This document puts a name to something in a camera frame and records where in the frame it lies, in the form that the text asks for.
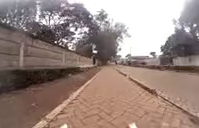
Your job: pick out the grey concrete wall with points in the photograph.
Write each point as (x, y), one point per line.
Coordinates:
(37, 53)

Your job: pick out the pale kerb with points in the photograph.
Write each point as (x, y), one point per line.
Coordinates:
(62, 108)

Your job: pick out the robot's own part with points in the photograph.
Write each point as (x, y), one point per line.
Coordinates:
(63, 126)
(132, 125)

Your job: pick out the white wall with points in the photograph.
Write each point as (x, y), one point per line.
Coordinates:
(190, 60)

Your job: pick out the grass verge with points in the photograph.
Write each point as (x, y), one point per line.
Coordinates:
(173, 68)

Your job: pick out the red brick path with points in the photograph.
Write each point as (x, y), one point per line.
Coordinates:
(117, 96)

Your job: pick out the grey paved road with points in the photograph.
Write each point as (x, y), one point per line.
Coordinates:
(180, 86)

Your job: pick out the row of trees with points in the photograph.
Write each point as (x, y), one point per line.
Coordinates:
(103, 40)

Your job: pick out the dark raised kerb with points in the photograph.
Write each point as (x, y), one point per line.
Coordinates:
(143, 86)

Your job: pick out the group of trees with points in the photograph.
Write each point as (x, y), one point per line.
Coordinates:
(190, 36)

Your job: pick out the low dark hedge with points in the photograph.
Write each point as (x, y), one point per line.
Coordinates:
(20, 78)

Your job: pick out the bare earth strip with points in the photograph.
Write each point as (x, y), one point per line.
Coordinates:
(30, 103)

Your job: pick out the building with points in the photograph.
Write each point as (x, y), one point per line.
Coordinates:
(138, 60)

